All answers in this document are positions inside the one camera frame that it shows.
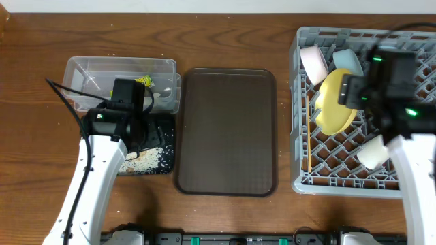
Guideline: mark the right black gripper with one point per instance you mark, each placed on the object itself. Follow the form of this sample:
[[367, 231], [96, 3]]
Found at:
[[349, 94]]

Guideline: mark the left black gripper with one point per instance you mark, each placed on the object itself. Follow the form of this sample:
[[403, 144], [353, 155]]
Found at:
[[157, 135]]

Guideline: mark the yellow plate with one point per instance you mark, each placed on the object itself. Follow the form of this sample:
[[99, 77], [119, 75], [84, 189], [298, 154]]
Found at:
[[333, 117]]

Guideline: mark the light blue bowl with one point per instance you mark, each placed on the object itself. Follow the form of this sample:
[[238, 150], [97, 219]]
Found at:
[[346, 59]]

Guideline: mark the wooden chopstick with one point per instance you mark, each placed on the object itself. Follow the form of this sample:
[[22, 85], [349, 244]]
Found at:
[[308, 122]]

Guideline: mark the pink bowl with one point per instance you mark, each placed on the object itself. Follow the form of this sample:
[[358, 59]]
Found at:
[[314, 64]]

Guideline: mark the green snack wrapper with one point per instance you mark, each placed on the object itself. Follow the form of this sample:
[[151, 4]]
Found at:
[[145, 80]]

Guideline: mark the white cup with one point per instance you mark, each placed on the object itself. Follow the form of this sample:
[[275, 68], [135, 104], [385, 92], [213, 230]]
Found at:
[[373, 153]]

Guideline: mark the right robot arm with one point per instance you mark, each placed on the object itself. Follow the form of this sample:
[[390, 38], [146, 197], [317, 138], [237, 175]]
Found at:
[[406, 137]]

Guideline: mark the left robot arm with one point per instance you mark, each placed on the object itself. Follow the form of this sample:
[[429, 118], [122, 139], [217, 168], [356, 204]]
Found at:
[[109, 136]]

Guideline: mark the black waste tray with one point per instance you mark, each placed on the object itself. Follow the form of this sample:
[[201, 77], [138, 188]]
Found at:
[[168, 124]]

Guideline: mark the grey plastic dishwasher rack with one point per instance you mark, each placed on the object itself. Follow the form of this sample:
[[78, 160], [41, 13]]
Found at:
[[336, 169]]

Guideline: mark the clear plastic waste bin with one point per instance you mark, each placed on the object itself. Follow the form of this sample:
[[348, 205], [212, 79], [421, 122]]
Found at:
[[96, 75]]

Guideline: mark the dark brown serving tray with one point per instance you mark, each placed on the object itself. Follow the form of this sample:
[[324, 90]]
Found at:
[[227, 139]]

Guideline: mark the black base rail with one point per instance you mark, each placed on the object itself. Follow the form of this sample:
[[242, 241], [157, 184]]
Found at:
[[132, 233]]

